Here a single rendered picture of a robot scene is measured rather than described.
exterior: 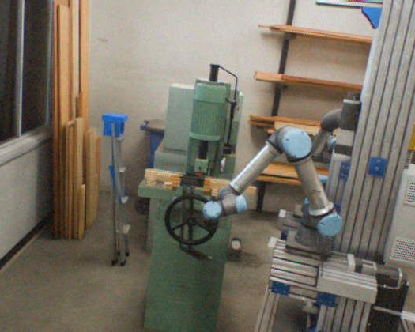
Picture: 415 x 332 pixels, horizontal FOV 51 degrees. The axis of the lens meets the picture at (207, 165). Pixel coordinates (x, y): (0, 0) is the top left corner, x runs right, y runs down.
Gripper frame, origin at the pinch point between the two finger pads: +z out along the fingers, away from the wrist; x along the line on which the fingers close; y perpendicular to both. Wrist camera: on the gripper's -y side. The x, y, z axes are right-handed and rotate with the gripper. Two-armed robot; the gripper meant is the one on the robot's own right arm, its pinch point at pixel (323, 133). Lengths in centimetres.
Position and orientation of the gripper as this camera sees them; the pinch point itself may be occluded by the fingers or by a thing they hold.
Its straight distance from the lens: 324.1
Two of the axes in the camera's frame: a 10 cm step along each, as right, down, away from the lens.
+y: 0.0, 9.8, 2.2
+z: 0.1, -2.2, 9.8
